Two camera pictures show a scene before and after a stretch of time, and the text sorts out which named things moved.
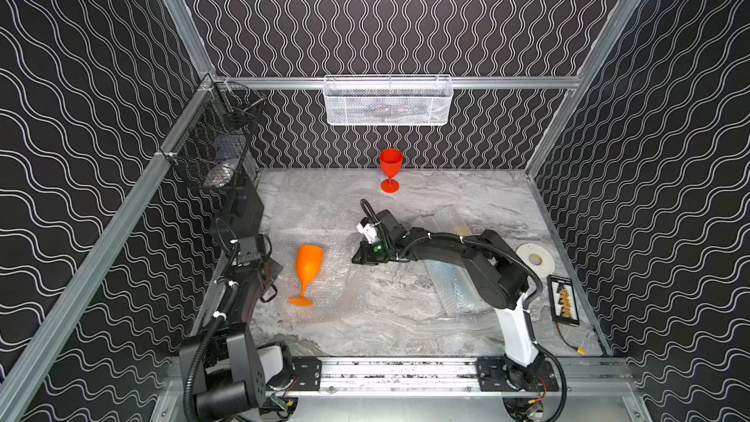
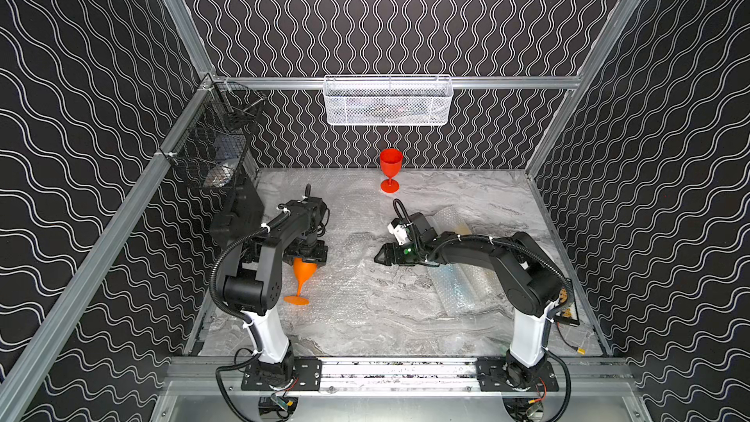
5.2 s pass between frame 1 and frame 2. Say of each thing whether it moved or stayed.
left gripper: moved
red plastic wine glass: stayed
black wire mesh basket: stayed
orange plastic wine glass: stayed
